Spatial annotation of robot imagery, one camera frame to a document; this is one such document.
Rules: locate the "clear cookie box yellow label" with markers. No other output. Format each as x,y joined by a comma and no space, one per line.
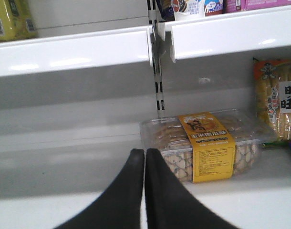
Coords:
208,145

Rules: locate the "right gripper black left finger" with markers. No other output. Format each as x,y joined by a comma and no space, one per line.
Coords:
119,206

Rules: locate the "white slotted shelf upright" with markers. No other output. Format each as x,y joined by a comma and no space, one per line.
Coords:
152,15

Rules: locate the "white shelf board with coke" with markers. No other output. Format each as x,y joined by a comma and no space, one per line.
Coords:
76,51

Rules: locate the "white shelf board snack side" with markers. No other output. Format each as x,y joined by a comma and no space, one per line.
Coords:
228,33

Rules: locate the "blue white snack cup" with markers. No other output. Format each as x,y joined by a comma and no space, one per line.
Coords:
188,9

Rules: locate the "pink snack box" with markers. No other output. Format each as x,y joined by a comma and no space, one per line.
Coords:
231,6

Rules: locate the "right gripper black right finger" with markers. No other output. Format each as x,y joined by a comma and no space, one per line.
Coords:
169,205

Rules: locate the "rice cracker snack bag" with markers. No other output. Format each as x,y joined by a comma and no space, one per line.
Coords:
273,95

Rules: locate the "yellow pear drink carton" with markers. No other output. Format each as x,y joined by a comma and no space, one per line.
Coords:
16,22

